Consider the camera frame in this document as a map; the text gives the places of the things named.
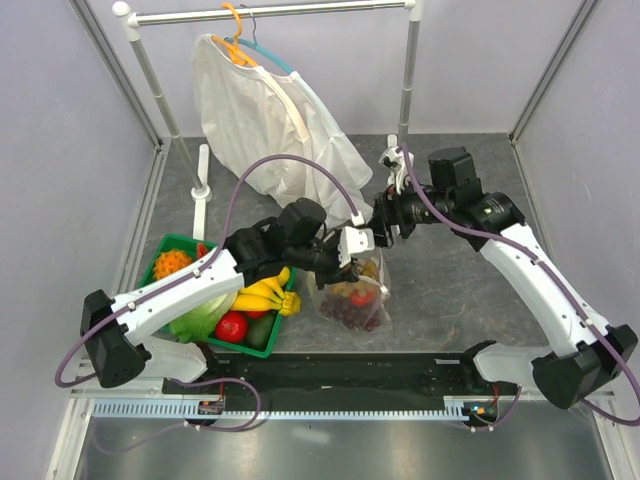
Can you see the green lettuce head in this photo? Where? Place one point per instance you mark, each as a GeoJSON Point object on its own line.
{"type": "Point", "coordinates": [197, 324]}

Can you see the orange spiky fruit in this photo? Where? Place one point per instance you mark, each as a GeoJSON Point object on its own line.
{"type": "Point", "coordinates": [170, 262]}

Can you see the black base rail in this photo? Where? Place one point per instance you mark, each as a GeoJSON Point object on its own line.
{"type": "Point", "coordinates": [357, 382]}

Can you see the grey slotted cable duct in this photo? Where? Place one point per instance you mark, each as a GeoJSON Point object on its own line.
{"type": "Point", "coordinates": [453, 410]}

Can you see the brown longan bunch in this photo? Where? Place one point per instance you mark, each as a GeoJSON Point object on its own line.
{"type": "Point", "coordinates": [368, 276]}

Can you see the silver clothes rack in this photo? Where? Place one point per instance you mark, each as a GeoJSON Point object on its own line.
{"type": "Point", "coordinates": [131, 22]}

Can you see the teal clothes hanger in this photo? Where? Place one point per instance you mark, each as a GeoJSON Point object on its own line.
{"type": "Point", "coordinates": [268, 54]}

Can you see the red tomato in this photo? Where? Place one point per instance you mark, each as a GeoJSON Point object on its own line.
{"type": "Point", "coordinates": [232, 327]}

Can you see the white hanging shirt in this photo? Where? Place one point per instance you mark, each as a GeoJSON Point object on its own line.
{"type": "Point", "coordinates": [248, 113]}

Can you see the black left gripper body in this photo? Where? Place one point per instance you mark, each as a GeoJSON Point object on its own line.
{"type": "Point", "coordinates": [320, 258]}

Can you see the purple grape bunch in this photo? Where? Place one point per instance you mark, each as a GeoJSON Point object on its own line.
{"type": "Point", "coordinates": [353, 313]}

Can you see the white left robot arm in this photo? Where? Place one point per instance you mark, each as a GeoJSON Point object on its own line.
{"type": "Point", "coordinates": [117, 332]}

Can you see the orange clothes hanger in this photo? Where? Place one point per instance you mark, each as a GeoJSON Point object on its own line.
{"type": "Point", "coordinates": [234, 51]}

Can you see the clear dotted zip top bag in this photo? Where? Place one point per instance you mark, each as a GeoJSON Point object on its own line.
{"type": "Point", "coordinates": [317, 295]}

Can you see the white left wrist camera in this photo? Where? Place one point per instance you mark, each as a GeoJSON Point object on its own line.
{"type": "Point", "coordinates": [353, 241]}

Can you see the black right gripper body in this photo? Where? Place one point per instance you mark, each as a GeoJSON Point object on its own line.
{"type": "Point", "coordinates": [409, 208]}

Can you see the dark green avocado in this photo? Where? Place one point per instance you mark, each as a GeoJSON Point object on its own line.
{"type": "Point", "coordinates": [259, 332]}

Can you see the yellow banana bunch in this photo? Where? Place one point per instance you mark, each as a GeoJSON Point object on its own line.
{"type": "Point", "coordinates": [269, 294]}

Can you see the red chili pepper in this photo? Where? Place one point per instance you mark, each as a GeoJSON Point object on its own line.
{"type": "Point", "coordinates": [201, 250]}

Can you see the green plastic basket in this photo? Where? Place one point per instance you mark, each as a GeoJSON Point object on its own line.
{"type": "Point", "coordinates": [173, 241]}

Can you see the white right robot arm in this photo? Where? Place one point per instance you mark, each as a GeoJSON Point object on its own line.
{"type": "Point", "coordinates": [584, 351]}

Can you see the red yellow mango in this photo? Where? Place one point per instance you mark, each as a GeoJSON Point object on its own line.
{"type": "Point", "coordinates": [362, 298]}

